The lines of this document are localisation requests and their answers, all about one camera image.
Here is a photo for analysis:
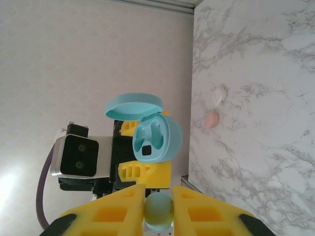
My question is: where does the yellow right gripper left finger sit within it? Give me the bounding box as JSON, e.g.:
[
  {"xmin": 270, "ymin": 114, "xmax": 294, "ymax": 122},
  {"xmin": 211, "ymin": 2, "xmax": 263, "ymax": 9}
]
[{"xmin": 40, "ymin": 184, "xmax": 146, "ymax": 236}]

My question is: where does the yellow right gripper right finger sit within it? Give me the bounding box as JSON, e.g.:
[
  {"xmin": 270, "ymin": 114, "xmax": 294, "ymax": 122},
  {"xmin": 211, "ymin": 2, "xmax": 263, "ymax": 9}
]
[{"xmin": 172, "ymin": 184, "xmax": 275, "ymax": 236}]

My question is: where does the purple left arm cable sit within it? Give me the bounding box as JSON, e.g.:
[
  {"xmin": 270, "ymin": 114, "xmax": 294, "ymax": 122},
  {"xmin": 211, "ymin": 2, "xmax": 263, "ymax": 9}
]
[{"xmin": 36, "ymin": 146, "xmax": 56, "ymax": 229}]

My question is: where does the teal earbud charging case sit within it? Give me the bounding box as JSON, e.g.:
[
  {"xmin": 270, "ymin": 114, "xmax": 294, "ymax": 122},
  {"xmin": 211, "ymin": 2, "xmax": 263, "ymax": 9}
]
[{"xmin": 105, "ymin": 92, "xmax": 183, "ymax": 163}]

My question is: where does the pink wireless earbud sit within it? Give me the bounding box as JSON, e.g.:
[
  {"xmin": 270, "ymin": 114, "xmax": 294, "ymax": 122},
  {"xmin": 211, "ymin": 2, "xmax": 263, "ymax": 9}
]
[{"xmin": 204, "ymin": 112, "xmax": 220, "ymax": 130}]

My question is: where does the teal wireless earbud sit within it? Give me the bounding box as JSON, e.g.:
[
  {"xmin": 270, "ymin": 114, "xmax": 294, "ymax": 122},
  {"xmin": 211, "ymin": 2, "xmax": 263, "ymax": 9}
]
[{"xmin": 143, "ymin": 192, "xmax": 174, "ymax": 232}]

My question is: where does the aluminium frame post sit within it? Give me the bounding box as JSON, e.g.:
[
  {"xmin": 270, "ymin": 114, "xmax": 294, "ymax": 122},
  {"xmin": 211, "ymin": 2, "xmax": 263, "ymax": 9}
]
[{"xmin": 159, "ymin": 0, "xmax": 206, "ymax": 15}]

